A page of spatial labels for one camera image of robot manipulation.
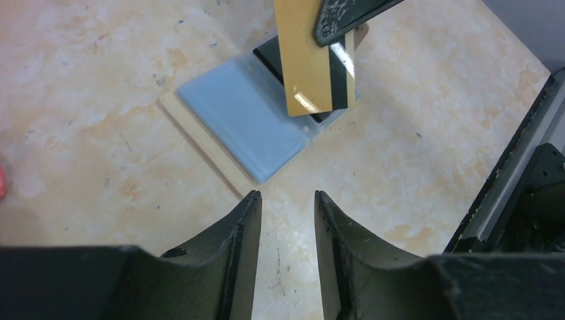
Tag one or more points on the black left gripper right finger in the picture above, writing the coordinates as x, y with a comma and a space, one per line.
362, 276

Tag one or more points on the thin credit card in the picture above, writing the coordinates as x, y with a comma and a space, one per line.
269, 54

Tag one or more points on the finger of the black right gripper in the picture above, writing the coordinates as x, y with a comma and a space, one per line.
335, 18

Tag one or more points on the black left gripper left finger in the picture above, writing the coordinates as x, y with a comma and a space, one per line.
210, 276

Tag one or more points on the gold black-stripe credit card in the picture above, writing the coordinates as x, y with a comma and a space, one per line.
316, 79

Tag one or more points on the pink patterned cloth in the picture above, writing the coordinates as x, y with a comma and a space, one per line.
2, 183

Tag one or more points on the aluminium frame rail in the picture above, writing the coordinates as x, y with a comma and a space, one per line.
541, 123

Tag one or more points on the beige blue card holder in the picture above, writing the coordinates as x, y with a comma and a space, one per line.
235, 115

